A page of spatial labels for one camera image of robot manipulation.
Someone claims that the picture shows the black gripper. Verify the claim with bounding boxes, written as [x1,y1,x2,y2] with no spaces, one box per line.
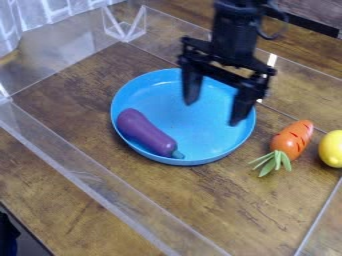
[177,0,276,126]

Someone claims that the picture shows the orange toy carrot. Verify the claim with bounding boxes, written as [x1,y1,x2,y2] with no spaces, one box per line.
[251,120,313,177]

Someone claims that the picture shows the blue round plate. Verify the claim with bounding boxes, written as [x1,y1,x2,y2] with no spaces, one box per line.
[110,68,256,166]

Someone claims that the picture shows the purple toy eggplant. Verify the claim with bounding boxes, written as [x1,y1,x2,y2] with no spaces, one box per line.
[116,108,184,159]

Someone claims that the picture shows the yellow toy lemon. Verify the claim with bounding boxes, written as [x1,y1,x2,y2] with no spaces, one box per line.
[317,130,342,168]

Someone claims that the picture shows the white lattice curtain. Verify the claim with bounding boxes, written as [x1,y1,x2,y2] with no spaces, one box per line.
[0,0,124,58]

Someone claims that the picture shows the dark object bottom left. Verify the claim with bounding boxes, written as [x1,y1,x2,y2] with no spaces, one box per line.
[0,211,19,256]

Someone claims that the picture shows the clear acrylic enclosure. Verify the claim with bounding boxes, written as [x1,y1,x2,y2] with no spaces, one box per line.
[0,0,342,256]

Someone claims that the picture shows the black cable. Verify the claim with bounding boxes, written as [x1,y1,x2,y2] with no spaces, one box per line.
[253,0,291,41]

